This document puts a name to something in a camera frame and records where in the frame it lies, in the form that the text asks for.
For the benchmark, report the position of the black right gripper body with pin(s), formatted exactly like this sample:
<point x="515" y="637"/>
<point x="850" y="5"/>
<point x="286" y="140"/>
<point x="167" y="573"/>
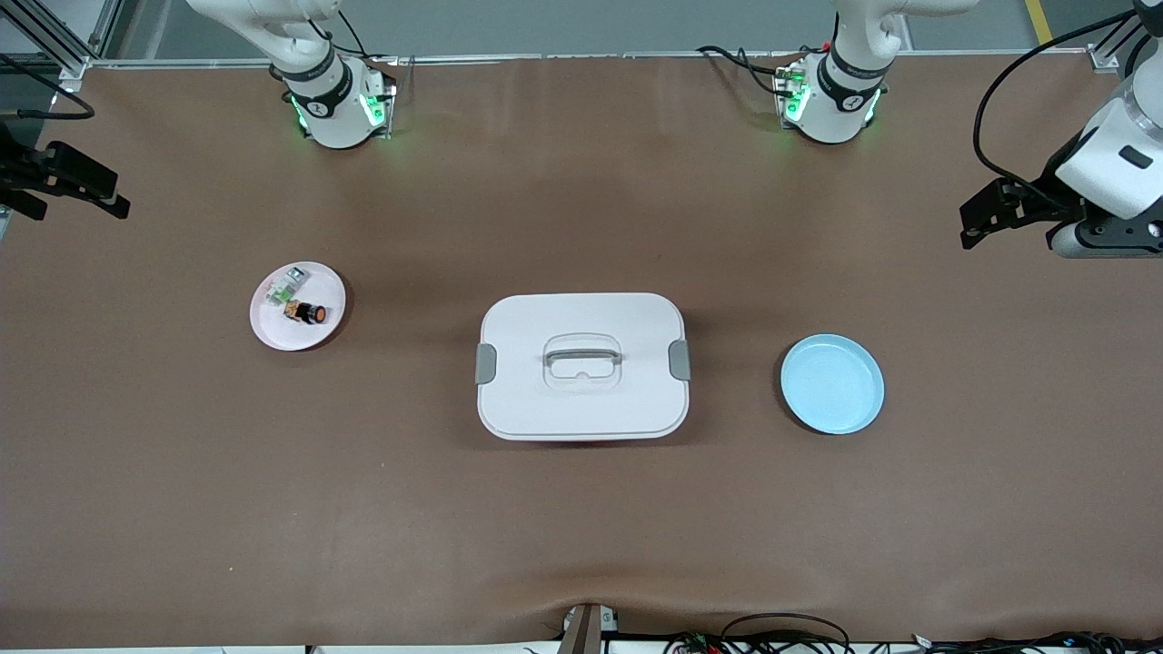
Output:
<point x="36" y="171"/>

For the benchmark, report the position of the light blue round plate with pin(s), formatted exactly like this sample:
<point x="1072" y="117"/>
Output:
<point x="831" y="386"/>

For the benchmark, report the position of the pink round plate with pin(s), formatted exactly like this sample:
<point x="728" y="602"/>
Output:
<point x="300" y="336"/>

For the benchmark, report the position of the grey box latch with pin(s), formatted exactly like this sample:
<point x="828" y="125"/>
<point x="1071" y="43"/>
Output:
<point x="680" y="361"/>
<point x="486" y="363"/>

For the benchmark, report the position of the metal table edge strip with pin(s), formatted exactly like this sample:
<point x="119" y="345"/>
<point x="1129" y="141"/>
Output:
<point x="591" y="56"/>

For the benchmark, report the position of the white lidded storage box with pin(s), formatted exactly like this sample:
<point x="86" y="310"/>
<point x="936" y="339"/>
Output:
<point x="518" y="409"/>

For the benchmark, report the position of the aluminium frame corner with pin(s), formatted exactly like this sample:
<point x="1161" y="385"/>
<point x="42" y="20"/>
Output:
<point x="64" y="50"/>
<point x="1104" y="59"/>

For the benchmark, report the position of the green push-button switch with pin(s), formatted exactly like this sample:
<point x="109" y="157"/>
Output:
<point x="286" y="291"/>

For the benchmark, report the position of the brown camera mount post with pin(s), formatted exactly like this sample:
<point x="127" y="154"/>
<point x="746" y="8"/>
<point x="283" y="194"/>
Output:
<point x="586" y="631"/>

